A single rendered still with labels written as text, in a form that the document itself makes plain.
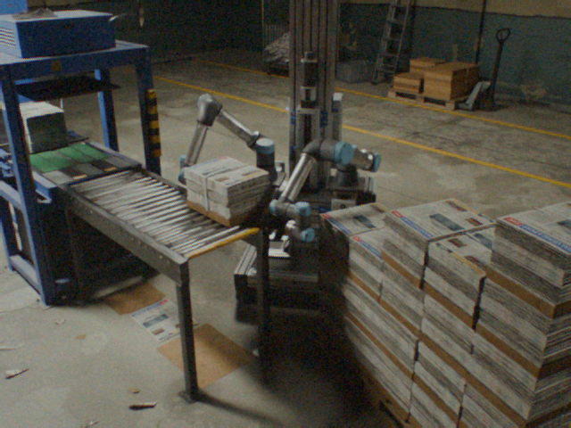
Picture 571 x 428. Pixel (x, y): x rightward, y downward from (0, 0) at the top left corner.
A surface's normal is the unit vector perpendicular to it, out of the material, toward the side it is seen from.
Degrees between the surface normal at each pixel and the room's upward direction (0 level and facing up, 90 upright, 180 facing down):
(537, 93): 90
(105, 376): 0
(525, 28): 90
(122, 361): 0
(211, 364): 0
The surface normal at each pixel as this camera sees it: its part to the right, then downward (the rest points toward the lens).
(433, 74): -0.73, 0.29
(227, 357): 0.00, -0.91
